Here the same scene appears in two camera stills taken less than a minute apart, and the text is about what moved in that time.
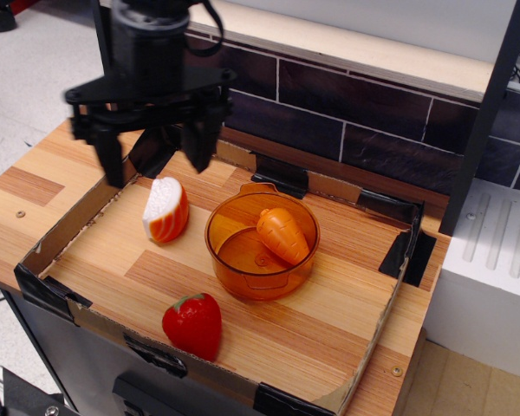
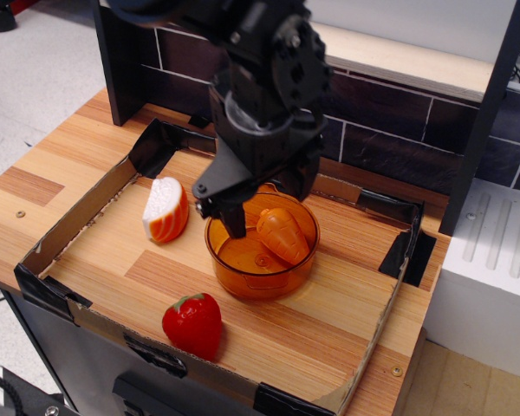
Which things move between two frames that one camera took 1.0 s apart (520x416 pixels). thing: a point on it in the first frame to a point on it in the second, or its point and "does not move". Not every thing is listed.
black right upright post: [516, 31] does not move
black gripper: [101, 107] to [244, 159]
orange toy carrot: [282, 235] does not move
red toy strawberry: [194, 326] does not move
